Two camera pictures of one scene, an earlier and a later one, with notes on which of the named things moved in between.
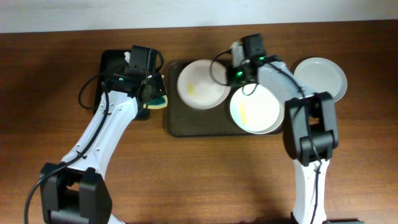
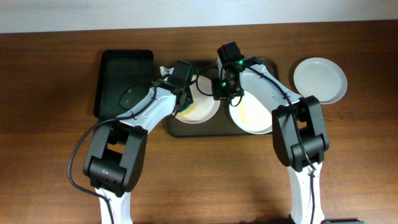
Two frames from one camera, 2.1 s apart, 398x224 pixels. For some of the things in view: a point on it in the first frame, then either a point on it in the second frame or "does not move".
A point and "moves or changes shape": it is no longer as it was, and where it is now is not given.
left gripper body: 159,88 -> 190,100
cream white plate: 255,110 does not move
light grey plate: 322,75 does not move
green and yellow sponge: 157,103 moves or changes shape
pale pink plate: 203,84 moves or changes shape
